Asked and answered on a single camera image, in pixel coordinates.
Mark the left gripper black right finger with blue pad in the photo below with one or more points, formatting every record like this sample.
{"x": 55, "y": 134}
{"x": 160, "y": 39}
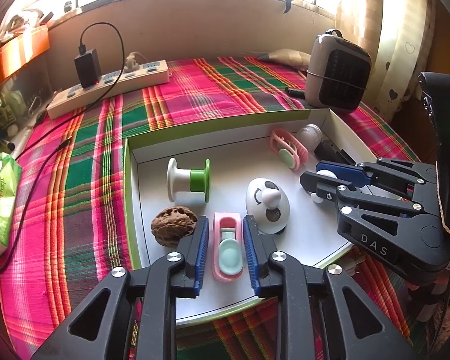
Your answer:
{"x": 319, "y": 302}

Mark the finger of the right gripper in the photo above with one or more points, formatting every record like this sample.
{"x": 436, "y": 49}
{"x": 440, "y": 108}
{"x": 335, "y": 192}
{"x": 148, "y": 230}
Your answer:
{"x": 344, "y": 193}
{"x": 395, "y": 176}

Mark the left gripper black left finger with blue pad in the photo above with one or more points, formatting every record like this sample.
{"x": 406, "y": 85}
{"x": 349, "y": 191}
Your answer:
{"x": 133, "y": 312}

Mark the small white round gadget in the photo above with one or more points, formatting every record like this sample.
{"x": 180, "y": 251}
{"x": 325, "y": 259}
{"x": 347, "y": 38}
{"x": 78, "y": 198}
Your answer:
{"x": 327, "y": 173}

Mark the black clear cylinder bottle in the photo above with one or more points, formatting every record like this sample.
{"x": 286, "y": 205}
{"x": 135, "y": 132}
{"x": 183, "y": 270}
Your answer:
{"x": 313, "y": 139}

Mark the white oval timer gadget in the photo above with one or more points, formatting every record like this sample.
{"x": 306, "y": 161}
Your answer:
{"x": 268, "y": 204}

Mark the brown walnut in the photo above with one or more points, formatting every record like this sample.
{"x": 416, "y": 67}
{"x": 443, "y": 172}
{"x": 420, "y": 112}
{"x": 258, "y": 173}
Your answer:
{"x": 172, "y": 224}

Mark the pink clip with mint pad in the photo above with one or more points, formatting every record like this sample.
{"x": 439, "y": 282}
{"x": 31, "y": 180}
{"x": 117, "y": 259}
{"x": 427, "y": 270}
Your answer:
{"x": 227, "y": 246}

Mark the green white spool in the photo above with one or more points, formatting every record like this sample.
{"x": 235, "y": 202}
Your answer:
{"x": 184, "y": 180}

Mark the white black small heater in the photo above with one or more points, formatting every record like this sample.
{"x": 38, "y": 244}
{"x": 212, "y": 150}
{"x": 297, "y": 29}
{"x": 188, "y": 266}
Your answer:
{"x": 338, "y": 73}

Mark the white green cardboard box tray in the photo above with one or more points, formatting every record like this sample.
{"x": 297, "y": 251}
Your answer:
{"x": 237, "y": 149}

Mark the plaid tablecloth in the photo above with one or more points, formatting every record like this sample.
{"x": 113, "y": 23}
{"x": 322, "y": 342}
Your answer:
{"x": 75, "y": 229}

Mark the wooden cabinet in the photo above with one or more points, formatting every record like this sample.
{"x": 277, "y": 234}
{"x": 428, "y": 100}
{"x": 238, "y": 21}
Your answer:
{"x": 434, "y": 54}

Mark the heart pattern curtain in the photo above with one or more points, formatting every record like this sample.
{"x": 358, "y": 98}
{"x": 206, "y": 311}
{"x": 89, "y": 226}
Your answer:
{"x": 397, "y": 34}

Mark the green tissue pack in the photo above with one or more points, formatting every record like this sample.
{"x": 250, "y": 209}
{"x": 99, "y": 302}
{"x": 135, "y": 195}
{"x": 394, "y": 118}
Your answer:
{"x": 0, "y": 206}

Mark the white power strip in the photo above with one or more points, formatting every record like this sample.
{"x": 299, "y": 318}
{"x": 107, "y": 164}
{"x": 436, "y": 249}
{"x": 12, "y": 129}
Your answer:
{"x": 109, "y": 85}

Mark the black charger adapter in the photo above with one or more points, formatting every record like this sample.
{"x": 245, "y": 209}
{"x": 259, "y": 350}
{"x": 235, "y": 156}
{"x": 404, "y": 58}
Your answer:
{"x": 87, "y": 66}

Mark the orange shelf box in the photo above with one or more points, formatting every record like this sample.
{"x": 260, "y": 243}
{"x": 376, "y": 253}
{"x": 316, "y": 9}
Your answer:
{"x": 21, "y": 50}

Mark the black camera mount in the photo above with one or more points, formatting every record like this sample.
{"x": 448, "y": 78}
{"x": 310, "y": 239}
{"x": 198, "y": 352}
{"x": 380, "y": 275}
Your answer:
{"x": 436, "y": 100}

